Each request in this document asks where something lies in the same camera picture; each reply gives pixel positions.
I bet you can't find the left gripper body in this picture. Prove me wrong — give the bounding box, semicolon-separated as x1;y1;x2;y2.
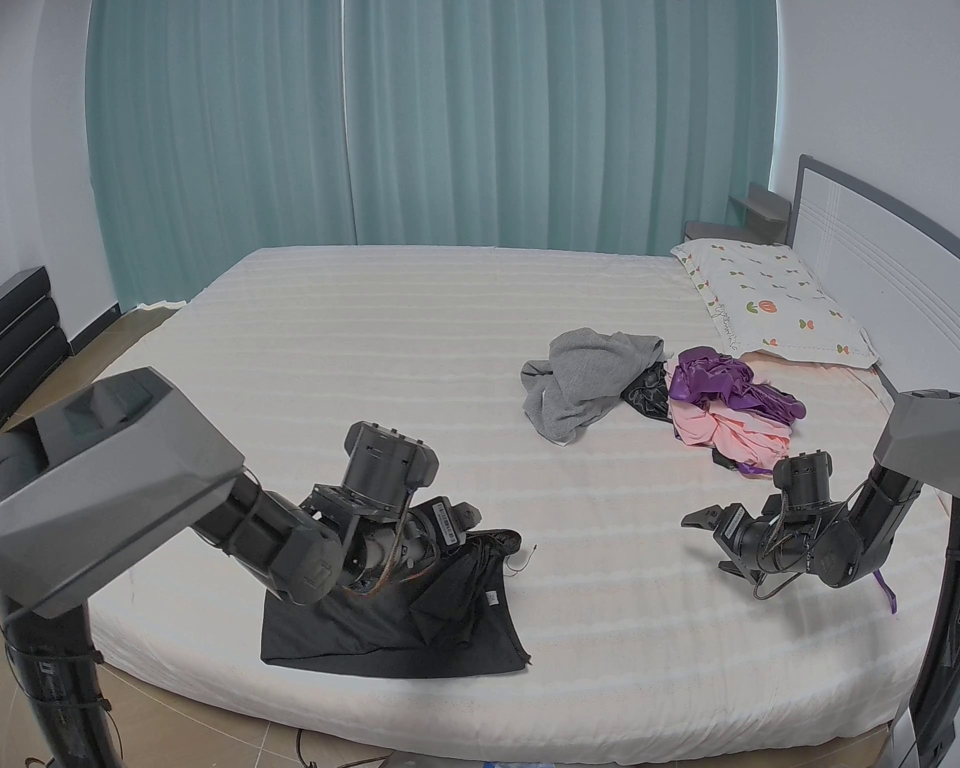
408;496;483;560

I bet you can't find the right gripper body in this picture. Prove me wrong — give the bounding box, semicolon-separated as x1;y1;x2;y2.
712;504;774;586

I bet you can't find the black T-shirt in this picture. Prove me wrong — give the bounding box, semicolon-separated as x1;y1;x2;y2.
260;528;534;678

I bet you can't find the bed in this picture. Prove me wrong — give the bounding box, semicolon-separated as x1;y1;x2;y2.
82;153;960;766

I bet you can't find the pink garment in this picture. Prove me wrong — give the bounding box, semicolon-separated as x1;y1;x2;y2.
669;401;794;466

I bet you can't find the black shiny garment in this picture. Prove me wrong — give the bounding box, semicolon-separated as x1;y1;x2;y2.
621;362;676;426

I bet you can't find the purple garment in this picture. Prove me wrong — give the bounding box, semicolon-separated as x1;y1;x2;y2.
667;346;901;615

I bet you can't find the grey garment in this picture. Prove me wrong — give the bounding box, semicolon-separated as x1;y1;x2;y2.
521;327;667;449

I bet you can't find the white printed pillow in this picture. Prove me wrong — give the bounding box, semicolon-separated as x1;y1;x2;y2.
669;238;880;370

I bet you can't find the grey bedside table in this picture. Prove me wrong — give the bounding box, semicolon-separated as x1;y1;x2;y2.
684;181;795;247

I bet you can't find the blue-green curtain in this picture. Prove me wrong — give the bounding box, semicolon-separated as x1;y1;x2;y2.
343;0;781;255
84;0;357;312

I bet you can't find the black chest of drawers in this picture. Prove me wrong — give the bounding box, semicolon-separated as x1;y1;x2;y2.
0;266;72;425

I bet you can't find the black cable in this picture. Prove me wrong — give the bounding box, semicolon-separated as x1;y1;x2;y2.
294;727;391;768

